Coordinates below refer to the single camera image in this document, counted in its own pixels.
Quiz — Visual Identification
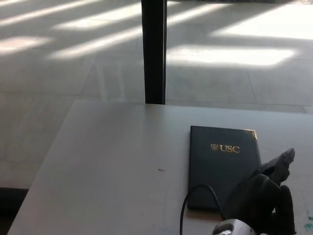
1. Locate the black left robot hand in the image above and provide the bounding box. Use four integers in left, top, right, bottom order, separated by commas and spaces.
227, 147, 298, 235

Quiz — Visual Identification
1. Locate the dark blue USC diary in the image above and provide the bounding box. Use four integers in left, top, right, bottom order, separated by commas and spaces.
187, 125, 264, 212

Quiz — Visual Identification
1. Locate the black vertical pillar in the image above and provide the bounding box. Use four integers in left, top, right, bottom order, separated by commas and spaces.
141, 0, 168, 105

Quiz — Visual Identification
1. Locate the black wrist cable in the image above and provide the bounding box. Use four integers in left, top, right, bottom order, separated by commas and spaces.
179, 184, 229, 235

